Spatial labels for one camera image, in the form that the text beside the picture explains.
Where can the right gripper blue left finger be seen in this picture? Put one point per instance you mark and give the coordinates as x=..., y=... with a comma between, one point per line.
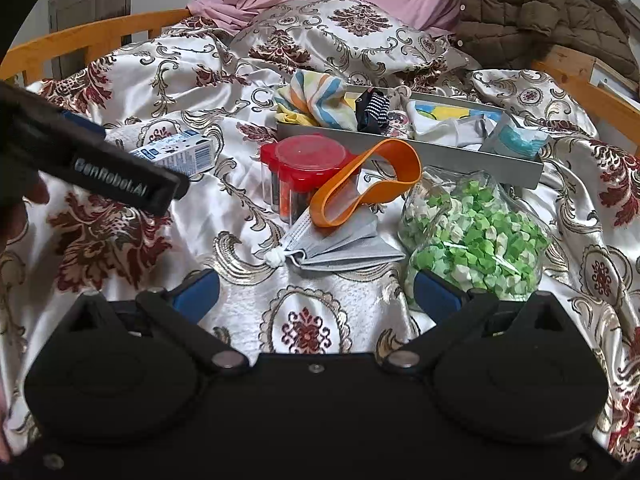
x=177, y=313

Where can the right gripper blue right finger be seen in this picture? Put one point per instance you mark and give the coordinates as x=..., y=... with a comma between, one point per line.
x=456, y=314

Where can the teal white wipes packet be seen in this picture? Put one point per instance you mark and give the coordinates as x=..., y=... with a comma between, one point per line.
x=512, y=140

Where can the dark striped sock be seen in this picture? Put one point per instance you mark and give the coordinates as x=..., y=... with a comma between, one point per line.
x=372, y=109

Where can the striped colourful towel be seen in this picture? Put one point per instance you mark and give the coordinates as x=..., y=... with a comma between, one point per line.
x=315, y=100

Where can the white quilted baby cloth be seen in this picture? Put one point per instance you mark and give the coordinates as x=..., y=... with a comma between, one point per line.
x=452, y=126

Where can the jar of green paper stars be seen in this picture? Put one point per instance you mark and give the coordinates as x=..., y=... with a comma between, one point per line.
x=469, y=232

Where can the grey face masks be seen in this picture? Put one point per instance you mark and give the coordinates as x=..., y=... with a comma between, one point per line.
x=355, y=245

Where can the small blue white carton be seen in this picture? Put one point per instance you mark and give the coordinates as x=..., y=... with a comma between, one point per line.
x=187, y=152

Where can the floral satin bedspread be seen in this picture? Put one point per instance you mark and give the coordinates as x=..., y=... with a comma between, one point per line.
x=190, y=78

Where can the grey tray with painting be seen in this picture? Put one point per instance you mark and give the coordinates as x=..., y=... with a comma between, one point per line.
x=517, y=172

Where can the red lidded container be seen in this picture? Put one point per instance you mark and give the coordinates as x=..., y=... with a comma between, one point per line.
x=294, y=168

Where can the cardboard box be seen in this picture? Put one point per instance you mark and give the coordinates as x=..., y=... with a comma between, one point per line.
x=588, y=67

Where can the floral satin pillow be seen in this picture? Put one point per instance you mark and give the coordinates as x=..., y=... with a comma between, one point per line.
x=351, y=39

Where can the brown quilted jacket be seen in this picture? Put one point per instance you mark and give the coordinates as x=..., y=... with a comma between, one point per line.
x=512, y=33

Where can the wooden bed frame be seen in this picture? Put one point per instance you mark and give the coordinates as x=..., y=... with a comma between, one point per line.
x=99, y=38

